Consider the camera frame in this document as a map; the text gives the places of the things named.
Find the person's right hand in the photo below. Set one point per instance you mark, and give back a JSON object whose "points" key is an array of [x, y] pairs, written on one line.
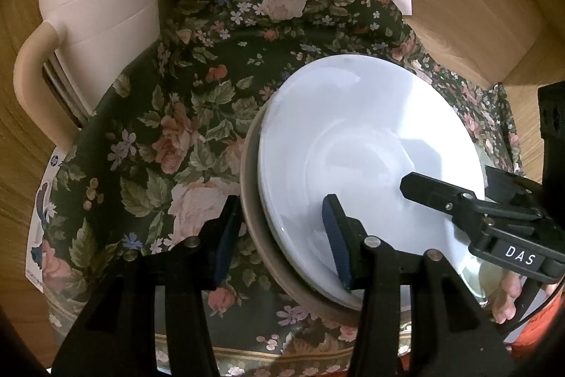
{"points": [[503, 303]]}

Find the white plate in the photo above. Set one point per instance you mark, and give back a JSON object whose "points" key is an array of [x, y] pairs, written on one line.
{"points": [[354, 126]]}

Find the stitch cartoon mousepad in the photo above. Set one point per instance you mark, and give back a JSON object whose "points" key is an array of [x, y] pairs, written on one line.
{"points": [[41, 214]]}

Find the floral dark tablecloth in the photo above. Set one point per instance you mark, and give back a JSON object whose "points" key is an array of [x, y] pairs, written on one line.
{"points": [[162, 153]]}

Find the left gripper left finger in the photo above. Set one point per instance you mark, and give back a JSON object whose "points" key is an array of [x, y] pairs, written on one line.
{"points": [[167, 297]]}

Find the mint green plate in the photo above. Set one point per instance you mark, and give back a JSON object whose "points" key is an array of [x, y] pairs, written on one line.
{"points": [[482, 278]]}

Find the dark purple plate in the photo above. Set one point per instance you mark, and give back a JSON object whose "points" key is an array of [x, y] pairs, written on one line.
{"points": [[267, 246]]}

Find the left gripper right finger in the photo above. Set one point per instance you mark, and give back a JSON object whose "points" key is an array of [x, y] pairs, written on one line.
{"points": [[418, 317]]}

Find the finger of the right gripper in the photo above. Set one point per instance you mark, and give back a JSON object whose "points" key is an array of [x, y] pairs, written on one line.
{"points": [[468, 213]]}

